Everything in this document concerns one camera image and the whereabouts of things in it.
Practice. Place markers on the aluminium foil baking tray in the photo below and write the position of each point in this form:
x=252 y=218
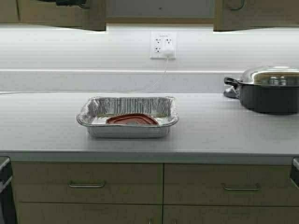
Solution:
x=97 y=110

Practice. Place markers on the small grey object behind pot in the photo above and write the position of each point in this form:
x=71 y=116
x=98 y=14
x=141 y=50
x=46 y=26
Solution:
x=232 y=92

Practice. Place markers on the right lower cabinet door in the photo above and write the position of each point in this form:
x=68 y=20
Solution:
x=185 y=214

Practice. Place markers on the cabinet door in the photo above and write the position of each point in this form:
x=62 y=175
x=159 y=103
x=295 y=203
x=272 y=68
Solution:
x=55 y=13
x=71 y=213
x=185 y=214
x=256 y=14

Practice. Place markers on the left upper cabinet door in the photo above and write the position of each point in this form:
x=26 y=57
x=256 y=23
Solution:
x=55 y=13

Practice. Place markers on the black cooking pot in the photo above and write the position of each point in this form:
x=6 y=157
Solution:
x=280 y=100

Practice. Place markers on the shiny steel pot lid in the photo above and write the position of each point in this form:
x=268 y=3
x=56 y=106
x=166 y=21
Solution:
x=271 y=76

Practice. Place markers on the right upper cabinet door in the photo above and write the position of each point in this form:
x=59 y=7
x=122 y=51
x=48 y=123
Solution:
x=256 y=14

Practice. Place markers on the left lower cabinet door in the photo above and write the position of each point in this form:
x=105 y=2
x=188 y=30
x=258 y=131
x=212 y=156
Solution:
x=71 y=213

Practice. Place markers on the red plastic container lid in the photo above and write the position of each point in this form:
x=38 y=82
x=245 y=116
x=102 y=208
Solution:
x=132 y=119

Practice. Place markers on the right wooden drawer front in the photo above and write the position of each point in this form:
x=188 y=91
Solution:
x=197 y=184

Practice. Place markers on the wooden drawer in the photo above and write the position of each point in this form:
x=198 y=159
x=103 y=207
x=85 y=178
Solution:
x=126 y=183
x=197 y=184

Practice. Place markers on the left wooden drawer front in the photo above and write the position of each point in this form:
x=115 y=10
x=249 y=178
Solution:
x=126 y=183

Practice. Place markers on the stainless steel microwave oven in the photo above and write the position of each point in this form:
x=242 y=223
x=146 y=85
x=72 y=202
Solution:
x=7 y=206

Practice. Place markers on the white wall power outlet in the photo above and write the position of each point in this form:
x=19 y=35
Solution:
x=158 y=40

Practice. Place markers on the left drawer metal handle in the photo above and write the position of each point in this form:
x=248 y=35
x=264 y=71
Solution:
x=78 y=185

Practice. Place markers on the drawer metal handle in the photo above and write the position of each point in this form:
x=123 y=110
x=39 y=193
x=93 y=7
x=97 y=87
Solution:
x=78 y=185
x=254 y=188

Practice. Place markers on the left upper door handle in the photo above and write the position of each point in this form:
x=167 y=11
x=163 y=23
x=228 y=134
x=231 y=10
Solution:
x=84 y=4

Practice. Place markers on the right drawer metal handle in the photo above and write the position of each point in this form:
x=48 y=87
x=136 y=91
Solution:
x=254 y=188

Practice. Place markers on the right upper door handle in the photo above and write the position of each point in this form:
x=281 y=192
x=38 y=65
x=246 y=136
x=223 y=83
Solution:
x=235 y=5

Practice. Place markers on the left grey robot base bracket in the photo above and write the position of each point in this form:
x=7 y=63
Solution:
x=6 y=174

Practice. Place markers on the right grey robot base bracket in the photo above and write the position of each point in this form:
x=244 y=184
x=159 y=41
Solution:
x=294 y=173

